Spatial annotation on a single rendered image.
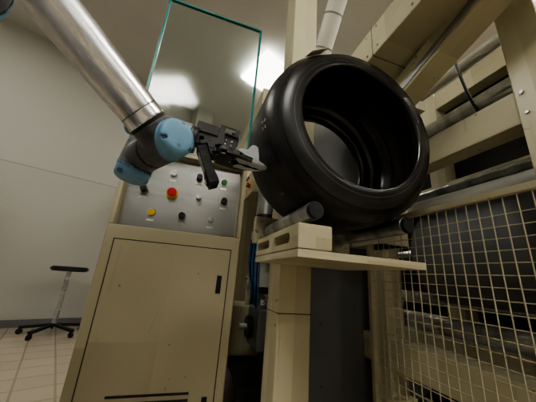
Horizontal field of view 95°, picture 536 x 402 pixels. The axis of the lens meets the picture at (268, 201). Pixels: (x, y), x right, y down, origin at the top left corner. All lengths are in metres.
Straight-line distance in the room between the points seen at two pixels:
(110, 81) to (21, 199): 3.69
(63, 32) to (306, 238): 0.56
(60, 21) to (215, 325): 1.02
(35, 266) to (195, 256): 3.11
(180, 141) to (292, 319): 0.71
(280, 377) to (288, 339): 0.11
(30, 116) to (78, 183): 0.97
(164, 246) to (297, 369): 0.68
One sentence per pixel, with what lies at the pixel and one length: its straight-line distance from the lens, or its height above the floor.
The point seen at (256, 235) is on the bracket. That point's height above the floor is 0.88.
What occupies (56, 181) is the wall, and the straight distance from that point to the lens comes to 4.20.
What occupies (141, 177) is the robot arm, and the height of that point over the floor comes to 0.93.
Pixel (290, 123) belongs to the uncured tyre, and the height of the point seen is 1.11.
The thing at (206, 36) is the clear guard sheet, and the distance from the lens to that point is 1.74.
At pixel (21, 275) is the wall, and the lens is 4.09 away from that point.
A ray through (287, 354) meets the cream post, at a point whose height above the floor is 0.49.
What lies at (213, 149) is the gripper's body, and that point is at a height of 1.04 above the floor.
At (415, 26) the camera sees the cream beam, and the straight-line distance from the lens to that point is 1.21.
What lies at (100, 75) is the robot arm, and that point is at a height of 1.03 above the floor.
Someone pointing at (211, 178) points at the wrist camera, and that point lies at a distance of 0.63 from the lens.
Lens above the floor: 0.74
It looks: 17 degrees up
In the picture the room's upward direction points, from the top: 4 degrees clockwise
